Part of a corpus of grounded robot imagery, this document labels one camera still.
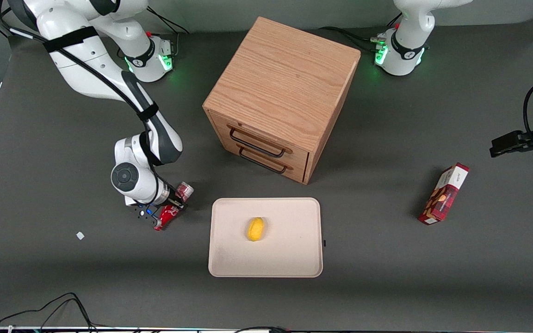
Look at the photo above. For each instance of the red cookie box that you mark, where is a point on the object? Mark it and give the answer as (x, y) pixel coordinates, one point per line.
(442, 196)

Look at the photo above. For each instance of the red coke bottle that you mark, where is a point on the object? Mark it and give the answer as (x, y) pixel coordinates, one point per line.
(168, 216)

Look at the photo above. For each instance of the yellow lemon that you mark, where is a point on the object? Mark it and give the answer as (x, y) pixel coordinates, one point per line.
(256, 229)

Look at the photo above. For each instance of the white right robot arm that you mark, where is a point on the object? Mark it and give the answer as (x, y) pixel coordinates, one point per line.
(86, 60)

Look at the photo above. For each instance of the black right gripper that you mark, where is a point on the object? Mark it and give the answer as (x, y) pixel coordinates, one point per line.
(172, 200)

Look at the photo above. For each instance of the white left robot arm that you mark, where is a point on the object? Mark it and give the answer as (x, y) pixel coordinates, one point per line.
(410, 27)

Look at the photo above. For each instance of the beige plastic tray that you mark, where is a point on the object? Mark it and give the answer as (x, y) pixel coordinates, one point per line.
(285, 249)

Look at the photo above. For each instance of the wooden two-drawer cabinet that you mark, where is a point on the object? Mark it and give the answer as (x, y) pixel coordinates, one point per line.
(285, 83)

